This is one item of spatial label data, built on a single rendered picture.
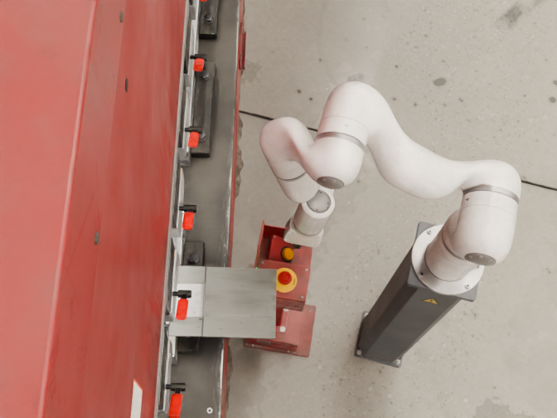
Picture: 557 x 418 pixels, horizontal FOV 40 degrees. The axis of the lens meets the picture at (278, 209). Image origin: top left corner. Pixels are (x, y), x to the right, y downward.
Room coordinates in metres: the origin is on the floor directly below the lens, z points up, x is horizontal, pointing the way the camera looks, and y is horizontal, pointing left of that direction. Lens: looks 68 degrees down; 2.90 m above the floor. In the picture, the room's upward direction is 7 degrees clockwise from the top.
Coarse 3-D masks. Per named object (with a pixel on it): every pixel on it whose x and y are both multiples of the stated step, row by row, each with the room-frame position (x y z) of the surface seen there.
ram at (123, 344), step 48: (144, 0) 0.68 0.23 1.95; (144, 48) 0.62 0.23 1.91; (144, 96) 0.56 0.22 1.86; (144, 144) 0.50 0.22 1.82; (144, 192) 0.44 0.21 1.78; (144, 240) 0.38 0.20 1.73; (96, 288) 0.21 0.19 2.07; (144, 288) 0.31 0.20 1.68; (96, 336) 0.16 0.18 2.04; (144, 336) 0.25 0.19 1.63; (96, 384) 0.11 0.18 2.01; (144, 384) 0.18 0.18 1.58
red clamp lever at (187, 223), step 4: (180, 208) 0.62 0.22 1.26; (184, 208) 0.62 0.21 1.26; (188, 208) 0.62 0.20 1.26; (192, 208) 0.62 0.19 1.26; (196, 208) 0.62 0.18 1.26; (188, 212) 0.60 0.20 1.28; (192, 212) 0.60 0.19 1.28; (184, 216) 0.59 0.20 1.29; (188, 216) 0.59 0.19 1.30; (192, 216) 0.59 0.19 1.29; (184, 220) 0.57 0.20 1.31; (188, 220) 0.58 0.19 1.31; (192, 220) 0.58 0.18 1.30; (184, 224) 0.56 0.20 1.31; (188, 224) 0.56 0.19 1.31; (192, 224) 0.57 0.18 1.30; (184, 228) 0.55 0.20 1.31; (188, 228) 0.55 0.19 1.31
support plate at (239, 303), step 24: (216, 288) 0.51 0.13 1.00; (240, 288) 0.52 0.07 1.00; (264, 288) 0.53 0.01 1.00; (216, 312) 0.45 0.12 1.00; (240, 312) 0.46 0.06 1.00; (264, 312) 0.47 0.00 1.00; (192, 336) 0.39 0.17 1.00; (216, 336) 0.39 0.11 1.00; (240, 336) 0.40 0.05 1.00; (264, 336) 0.41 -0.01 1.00
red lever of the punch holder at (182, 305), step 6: (174, 294) 0.42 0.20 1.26; (180, 294) 0.42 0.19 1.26; (186, 294) 0.42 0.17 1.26; (180, 300) 0.40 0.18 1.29; (186, 300) 0.40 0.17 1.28; (180, 306) 0.38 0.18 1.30; (186, 306) 0.39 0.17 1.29; (180, 312) 0.37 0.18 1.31; (186, 312) 0.37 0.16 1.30; (180, 318) 0.35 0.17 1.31
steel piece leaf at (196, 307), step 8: (184, 288) 0.50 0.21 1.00; (192, 288) 0.51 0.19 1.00; (200, 288) 0.51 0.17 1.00; (192, 296) 0.48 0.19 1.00; (200, 296) 0.49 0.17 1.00; (176, 304) 0.46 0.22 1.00; (192, 304) 0.46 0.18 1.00; (200, 304) 0.47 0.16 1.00; (176, 312) 0.44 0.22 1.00; (192, 312) 0.44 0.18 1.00; (200, 312) 0.45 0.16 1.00
